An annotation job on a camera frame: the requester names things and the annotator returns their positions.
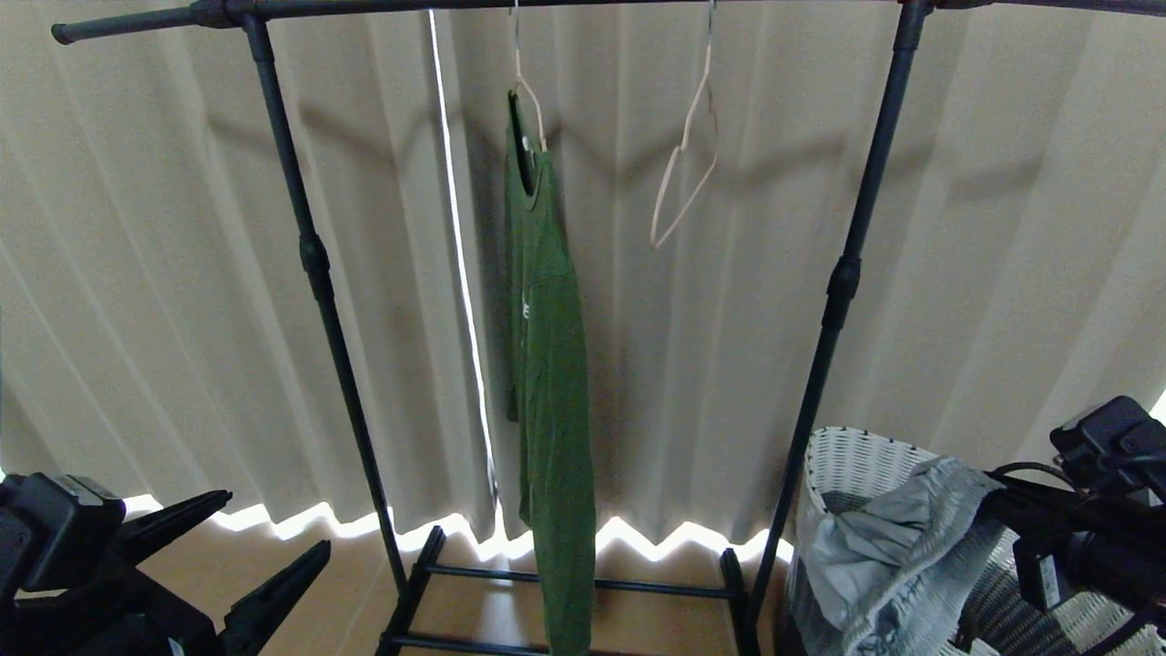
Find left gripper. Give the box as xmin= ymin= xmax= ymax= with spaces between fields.
xmin=18 ymin=490 xmax=332 ymax=656

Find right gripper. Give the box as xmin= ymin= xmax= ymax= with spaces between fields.
xmin=1011 ymin=524 xmax=1166 ymax=631

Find pale grey shorts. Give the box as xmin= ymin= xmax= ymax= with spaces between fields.
xmin=802 ymin=457 xmax=1007 ymax=656

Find green printed sleeveless shirt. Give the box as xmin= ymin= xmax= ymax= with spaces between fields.
xmin=504 ymin=89 xmax=598 ymax=656

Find pink clothes hanger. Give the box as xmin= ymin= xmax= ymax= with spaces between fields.
xmin=510 ymin=0 xmax=547 ymax=151
xmin=649 ymin=0 xmax=721 ymax=249

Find white laundry basket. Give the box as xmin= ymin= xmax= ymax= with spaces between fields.
xmin=785 ymin=426 xmax=1166 ymax=656

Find black clothes rack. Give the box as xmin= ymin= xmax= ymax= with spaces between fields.
xmin=50 ymin=0 xmax=1166 ymax=656

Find beige curtain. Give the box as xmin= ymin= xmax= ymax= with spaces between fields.
xmin=0 ymin=0 xmax=1166 ymax=561

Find black cable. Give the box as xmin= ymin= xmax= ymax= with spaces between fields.
xmin=988 ymin=461 xmax=1149 ymax=656

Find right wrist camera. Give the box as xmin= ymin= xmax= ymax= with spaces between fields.
xmin=1049 ymin=395 xmax=1166 ymax=502

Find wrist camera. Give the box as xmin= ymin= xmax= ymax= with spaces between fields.
xmin=0 ymin=474 xmax=127 ymax=593
xmin=1049 ymin=395 xmax=1166 ymax=502

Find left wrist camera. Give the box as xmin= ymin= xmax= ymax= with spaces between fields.
xmin=0 ymin=474 xmax=127 ymax=593

